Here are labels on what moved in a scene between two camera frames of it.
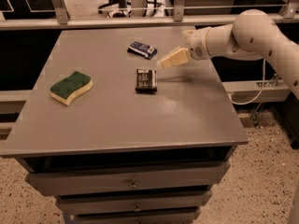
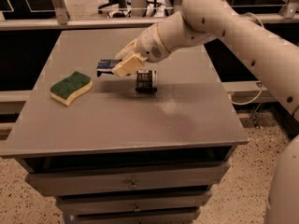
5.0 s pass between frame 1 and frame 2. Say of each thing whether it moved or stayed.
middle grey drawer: stayed
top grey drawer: stayed
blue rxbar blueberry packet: moved
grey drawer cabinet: stayed
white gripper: moved
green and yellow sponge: stayed
